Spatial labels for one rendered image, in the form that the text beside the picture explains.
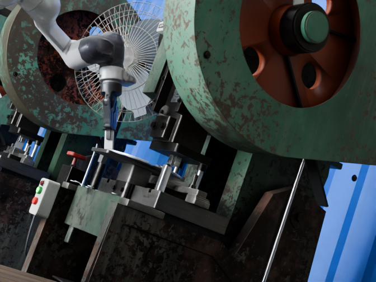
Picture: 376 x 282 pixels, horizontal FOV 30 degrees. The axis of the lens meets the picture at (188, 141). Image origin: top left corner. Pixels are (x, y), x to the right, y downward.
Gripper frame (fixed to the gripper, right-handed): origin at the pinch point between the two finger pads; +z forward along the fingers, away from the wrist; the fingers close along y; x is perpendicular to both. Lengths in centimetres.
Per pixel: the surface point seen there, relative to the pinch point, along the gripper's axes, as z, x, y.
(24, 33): -76, -72, -90
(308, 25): -29, 68, 25
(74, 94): -52, -55, -121
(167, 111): -12.8, 18.0, -11.0
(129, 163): 7.9, 7.0, -1.9
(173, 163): 5.9, 20.4, -13.4
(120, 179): 12.9, 3.4, -4.3
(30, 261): 41, -30, -11
